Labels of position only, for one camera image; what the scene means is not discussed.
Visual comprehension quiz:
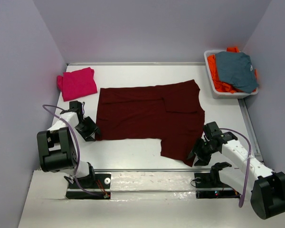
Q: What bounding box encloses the white laundry basket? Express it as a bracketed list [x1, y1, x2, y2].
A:
[204, 50, 259, 99]

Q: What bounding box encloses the folded pink t shirt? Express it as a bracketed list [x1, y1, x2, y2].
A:
[57, 67, 97, 102]

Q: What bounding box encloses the teal blue t shirt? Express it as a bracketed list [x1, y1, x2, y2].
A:
[215, 51, 259, 94]

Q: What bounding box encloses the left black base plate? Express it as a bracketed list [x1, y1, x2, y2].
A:
[64, 172, 111, 200]

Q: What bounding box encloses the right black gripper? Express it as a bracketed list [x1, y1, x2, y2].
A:
[185, 137, 218, 166]

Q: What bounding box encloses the aluminium rail right side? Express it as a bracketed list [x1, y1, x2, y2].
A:
[238, 99, 264, 164]

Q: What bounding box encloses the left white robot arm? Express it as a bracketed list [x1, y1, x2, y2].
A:
[37, 108, 101, 188]

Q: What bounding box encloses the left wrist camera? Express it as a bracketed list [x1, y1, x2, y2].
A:
[69, 101, 85, 117]

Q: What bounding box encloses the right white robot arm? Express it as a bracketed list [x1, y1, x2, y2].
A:
[187, 131, 285, 219]

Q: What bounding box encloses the dark red t shirt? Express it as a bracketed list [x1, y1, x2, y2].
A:
[95, 80, 205, 166]

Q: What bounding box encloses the orange t shirt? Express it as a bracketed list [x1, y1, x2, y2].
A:
[207, 47, 257, 93]

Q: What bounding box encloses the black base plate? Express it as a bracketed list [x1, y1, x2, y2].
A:
[64, 172, 111, 200]
[190, 172, 241, 199]

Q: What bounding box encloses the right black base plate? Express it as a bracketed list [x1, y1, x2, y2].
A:
[190, 172, 241, 199]

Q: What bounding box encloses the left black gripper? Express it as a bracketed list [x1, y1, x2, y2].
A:
[75, 116, 101, 142]

